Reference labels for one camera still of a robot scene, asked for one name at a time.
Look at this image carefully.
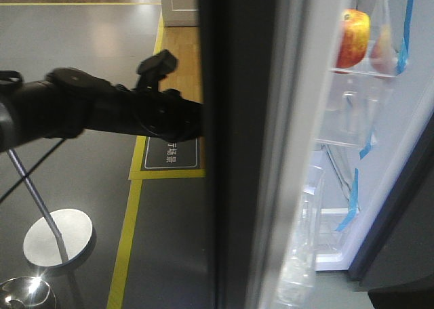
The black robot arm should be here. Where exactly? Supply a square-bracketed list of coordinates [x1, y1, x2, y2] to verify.
[1, 68, 203, 151]

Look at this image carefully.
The white cabinet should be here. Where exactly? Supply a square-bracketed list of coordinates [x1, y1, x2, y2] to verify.
[161, 0, 199, 27]

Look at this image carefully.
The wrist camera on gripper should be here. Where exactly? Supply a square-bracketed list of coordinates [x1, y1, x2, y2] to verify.
[136, 49, 178, 91]

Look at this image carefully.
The red yellow apple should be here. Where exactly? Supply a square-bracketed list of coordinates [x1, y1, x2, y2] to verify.
[336, 9, 370, 68]

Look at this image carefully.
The dark floor sign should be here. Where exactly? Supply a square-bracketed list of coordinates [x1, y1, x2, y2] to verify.
[142, 138, 200, 170]

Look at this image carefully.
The dark grey fridge door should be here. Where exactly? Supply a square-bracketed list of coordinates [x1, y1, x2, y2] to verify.
[198, 0, 353, 309]

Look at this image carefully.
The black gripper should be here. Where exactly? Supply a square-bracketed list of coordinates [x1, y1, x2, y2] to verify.
[135, 89, 203, 142]

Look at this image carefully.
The dark grey fridge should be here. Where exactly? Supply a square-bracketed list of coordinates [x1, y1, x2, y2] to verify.
[315, 0, 433, 308]

